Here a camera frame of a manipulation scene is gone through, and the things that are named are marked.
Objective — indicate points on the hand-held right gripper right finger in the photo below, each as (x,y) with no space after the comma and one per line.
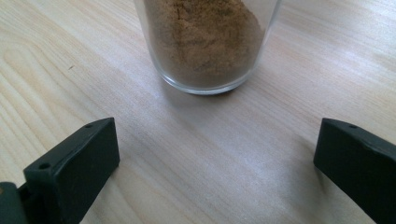
(358,165)

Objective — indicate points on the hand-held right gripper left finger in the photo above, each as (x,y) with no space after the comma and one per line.
(71,174)

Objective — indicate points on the glass jar of brown powder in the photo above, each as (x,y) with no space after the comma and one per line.
(205,46)

